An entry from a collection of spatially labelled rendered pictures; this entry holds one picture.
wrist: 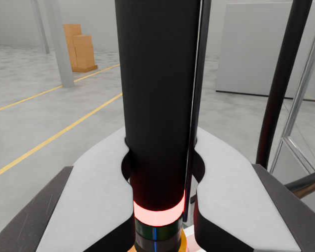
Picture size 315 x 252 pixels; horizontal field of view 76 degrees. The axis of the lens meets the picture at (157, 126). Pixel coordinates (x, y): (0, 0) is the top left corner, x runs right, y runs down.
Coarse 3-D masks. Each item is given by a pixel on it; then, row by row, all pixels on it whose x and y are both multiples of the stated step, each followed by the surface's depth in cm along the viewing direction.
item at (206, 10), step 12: (204, 0) 7; (204, 12) 7; (204, 24) 7; (204, 36) 8; (204, 48) 8; (204, 60) 8; (192, 108) 9; (192, 120) 9; (192, 132) 10; (192, 144) 10; (192, 156) 10
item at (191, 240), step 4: (188, 236) 18; (192, 236) 18; (188, 240) 17; (192, 240) 17; (188, 244) 17; (192, 244) 17; (196, 244) 17; (188, 248) 17; (192, 248) 17; (196, 248) 17; (200, 248) 17
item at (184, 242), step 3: (183, 231) 15; (183, 234) 15; (183, 237) 15; (183, 240) 15; (186, 240) 15; (183, 243) 14; (186, 243) 15; (132, 246) 14; (180, 246) 14; (183, 246) 14; (186, 246) 14; (129, 249) 14; (132, 249) 14; (180, 249) 14; (183, 249) 14
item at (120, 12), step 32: (128, 0) 7; (160, 0) 6; (192, 0) 7; (128, 32) 7; (160, 32) 7; (192, 32) 7; (128, 64) 8; (160, 64) 7; (192, 64) 8; (128, 96) 8; (160, 96) 8; (128, 128) 9; (160, 128) 9; (160, 160) 9; (160, 192) 10
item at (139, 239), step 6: (180, 228) 13; (138, 234) 13; (180, 234) 14; (138, 240) 13; (144, 240) 12; (150, 240) 12; (168, 240) 12; (174, 240) 13; (144, 246) 13; (150, 246) 12; (156, 246) 12; (162, 246) 12; (168, 246) 13
